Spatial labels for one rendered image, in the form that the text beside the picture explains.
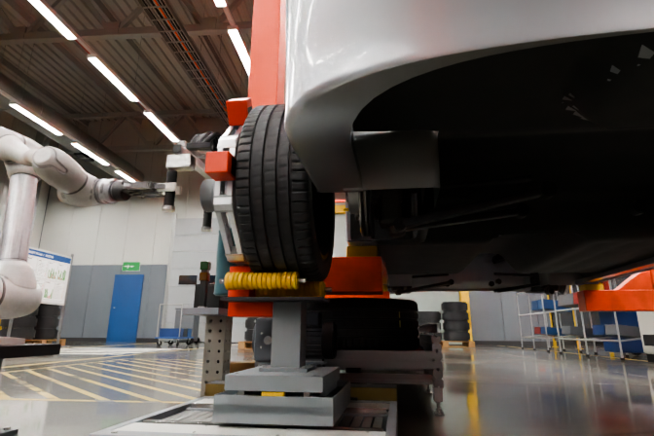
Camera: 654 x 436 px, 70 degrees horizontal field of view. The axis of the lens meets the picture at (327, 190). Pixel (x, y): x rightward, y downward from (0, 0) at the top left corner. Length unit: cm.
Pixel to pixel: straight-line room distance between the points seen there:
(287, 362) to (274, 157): 68
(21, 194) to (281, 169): 123
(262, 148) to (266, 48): 125
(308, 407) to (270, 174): 69
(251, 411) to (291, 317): 32
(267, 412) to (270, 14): 205
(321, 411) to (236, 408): 25
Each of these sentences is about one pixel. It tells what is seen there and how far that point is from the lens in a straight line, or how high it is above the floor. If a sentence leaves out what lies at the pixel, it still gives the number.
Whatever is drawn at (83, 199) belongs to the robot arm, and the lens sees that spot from 184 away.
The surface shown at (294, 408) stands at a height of 14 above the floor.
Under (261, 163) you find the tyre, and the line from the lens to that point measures 146.
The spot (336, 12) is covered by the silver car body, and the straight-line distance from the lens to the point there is 91.
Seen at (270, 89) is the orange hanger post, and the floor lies 157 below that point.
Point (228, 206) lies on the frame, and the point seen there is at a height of 73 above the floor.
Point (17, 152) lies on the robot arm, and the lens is 215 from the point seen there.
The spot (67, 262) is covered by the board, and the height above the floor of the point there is 175.
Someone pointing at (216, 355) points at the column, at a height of 24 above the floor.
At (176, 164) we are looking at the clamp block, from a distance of 172.
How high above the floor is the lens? 35
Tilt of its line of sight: 17 degrees up
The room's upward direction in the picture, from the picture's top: straight up
